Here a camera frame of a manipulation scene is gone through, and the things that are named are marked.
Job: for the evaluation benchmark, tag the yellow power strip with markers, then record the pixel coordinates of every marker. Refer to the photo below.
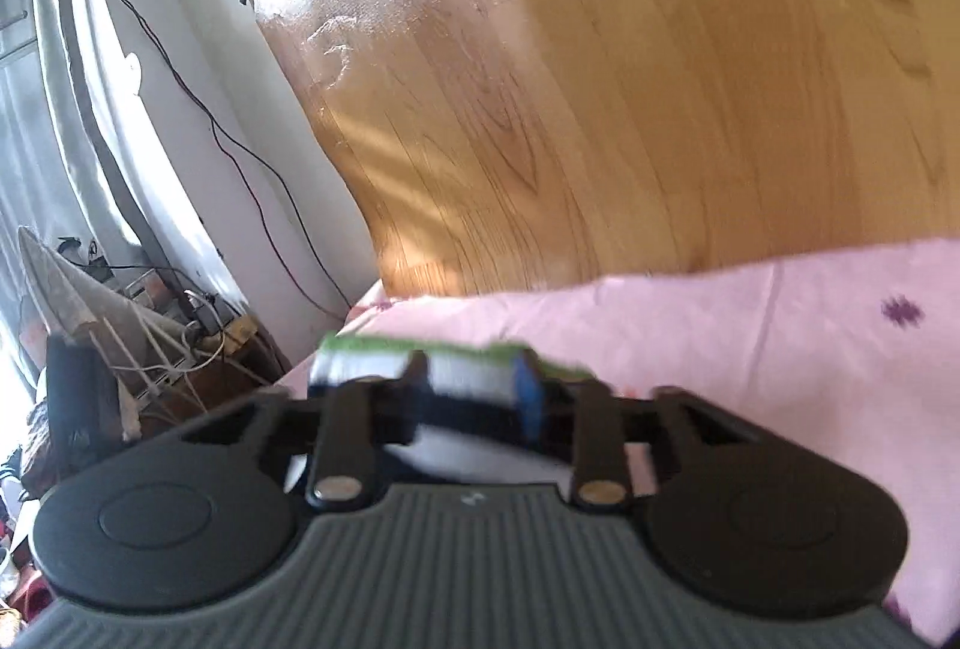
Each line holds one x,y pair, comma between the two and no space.
241,332

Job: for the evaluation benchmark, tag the wood grain headboard panel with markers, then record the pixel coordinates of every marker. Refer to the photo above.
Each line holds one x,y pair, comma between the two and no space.
600,94

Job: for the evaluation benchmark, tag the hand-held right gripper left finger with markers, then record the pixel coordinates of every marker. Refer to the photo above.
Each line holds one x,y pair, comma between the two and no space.
417,390

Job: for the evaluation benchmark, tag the pink bed sheet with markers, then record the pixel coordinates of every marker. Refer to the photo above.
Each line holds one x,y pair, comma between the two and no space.
750,349

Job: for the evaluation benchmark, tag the green black white striped sweater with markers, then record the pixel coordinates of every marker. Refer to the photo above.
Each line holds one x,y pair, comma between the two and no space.
469,386

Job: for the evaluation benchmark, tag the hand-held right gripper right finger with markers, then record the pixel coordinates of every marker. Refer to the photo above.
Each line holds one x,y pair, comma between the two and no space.
526,394

